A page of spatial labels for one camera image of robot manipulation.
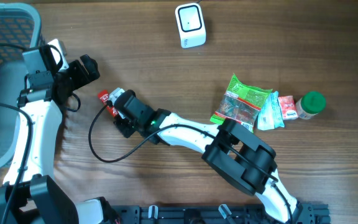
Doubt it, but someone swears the red Nescafe coffee stick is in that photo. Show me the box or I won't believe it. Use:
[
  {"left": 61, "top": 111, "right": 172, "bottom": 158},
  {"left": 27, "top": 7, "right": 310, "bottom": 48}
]
[{"left": 98, "top": 90, "right": 119, "bottom": 118}]

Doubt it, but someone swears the green snack bag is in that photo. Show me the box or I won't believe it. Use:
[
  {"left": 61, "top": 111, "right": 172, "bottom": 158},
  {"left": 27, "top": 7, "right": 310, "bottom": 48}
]
[{"left": 210, "top": 74, "right": 272, "bottom": 132}]

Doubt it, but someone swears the light blue snack packet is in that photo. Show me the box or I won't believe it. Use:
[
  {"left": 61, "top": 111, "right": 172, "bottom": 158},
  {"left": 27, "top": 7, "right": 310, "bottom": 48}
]
[{"left": 257, "top": 91, "right": 285, "bottom": 131}]

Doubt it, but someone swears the small orange box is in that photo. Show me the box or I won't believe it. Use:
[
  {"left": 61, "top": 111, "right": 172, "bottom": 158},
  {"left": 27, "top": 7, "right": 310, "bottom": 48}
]
[{"left": 278, "top": 95, "right": 298, "bottom": 120}]

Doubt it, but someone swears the green lid jar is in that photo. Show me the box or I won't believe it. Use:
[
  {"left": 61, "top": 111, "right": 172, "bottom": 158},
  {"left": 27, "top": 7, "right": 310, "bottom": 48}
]
[{"left": 295, "top": 91, "right": 326, "bottom": 119}]

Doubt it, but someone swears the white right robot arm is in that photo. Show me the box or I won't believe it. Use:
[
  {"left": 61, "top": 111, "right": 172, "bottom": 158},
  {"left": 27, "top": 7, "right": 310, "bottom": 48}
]
[{"left": 109, "top": 88, "right": 298, "bottom": 223}]

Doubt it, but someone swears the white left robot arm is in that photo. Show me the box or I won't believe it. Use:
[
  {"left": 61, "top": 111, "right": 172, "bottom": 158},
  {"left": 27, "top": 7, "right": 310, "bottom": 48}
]
[{"left": 0, "top": 55, "right": 112, "bottom": 223}]

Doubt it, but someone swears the white barcode scanner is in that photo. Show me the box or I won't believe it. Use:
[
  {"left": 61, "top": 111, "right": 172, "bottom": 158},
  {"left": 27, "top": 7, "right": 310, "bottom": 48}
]
[{"left": 175, "top": 2, "right": 206, "bottom": 49}]

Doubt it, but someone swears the grey plastic basket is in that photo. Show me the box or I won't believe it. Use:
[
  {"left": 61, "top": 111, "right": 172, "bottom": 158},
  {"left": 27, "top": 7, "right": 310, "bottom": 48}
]
[{"left": 0, "top": 3, "right": 44, "bottom": 168}]

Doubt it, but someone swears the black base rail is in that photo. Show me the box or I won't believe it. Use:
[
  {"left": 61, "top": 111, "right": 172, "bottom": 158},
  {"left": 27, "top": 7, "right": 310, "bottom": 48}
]
[{"left": 112, "top": 203, "right": 331, "bottom": 224}]

